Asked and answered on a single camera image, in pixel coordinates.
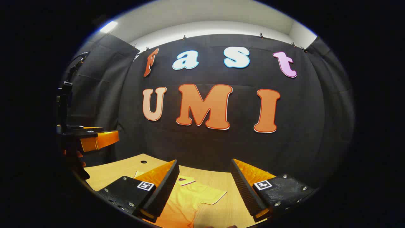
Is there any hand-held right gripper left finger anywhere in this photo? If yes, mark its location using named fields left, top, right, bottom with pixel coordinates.
left=97, top=159, right=180, bottom=223

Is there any orange collared T-shirt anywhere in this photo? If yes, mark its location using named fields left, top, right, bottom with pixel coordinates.
left=134, top=171, right=227, bottom=228

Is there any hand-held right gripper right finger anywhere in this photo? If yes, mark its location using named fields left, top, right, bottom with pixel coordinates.
left=230, top=159, right=317, bottom=223

